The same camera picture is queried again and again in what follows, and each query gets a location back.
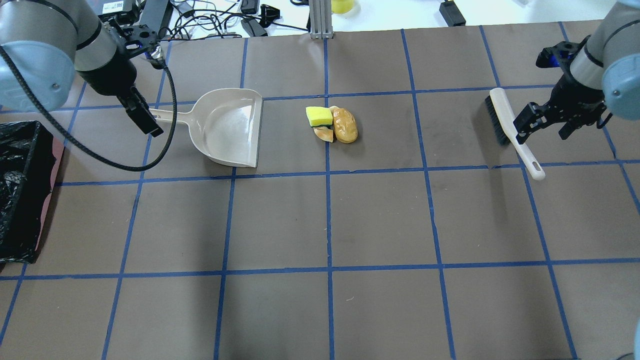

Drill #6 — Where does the aluminium frame post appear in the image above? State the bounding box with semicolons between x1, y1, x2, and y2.
308;0;334;40

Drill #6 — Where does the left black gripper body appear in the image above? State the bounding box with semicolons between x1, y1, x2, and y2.
75;25;158;97

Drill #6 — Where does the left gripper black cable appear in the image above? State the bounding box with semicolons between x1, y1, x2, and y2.
0;45;179;173

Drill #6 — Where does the bin with black bag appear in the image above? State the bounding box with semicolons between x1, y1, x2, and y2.
0;121;64;264

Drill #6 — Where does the beige hand brush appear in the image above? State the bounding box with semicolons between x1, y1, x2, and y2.
484;88;546;182

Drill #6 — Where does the yellow green sponge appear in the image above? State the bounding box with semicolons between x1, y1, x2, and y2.
305;105;334;128

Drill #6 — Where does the brown potato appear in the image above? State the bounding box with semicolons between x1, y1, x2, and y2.
332;107;359;144

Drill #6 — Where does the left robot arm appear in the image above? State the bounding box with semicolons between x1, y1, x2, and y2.
1;0;163;137

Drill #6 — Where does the beige dustpan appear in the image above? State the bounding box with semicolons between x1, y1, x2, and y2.
176;88;264;168

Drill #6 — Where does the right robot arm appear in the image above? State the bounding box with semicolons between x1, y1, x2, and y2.
513;0;640;144

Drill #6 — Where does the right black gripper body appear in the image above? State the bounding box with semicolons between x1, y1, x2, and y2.
535;42;607;130

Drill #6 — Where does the black power adapter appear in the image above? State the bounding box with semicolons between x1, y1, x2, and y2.
439;0;466;27

